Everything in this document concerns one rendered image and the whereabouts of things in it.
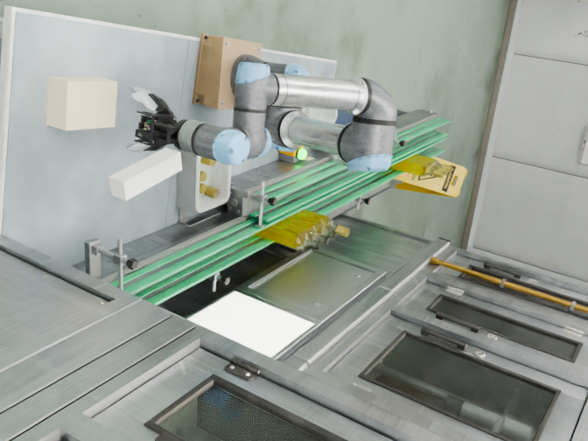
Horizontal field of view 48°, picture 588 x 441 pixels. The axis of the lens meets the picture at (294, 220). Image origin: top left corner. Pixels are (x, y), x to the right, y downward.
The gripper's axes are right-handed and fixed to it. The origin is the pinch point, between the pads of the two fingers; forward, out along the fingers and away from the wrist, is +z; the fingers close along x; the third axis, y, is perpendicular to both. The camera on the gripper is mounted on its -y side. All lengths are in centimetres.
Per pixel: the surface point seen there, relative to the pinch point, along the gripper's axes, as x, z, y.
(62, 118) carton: 2.9, 14.9, 8.4
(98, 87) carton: -4.9, 13.6, -1.1
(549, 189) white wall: 106, 13, -676
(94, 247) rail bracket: 36.5, 8.8, 0.8
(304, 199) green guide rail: 35, 2, -95
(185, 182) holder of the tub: 26, 18, -43
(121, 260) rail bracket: 37.3, -0.7, 0.3
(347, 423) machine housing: 35, -81, 25
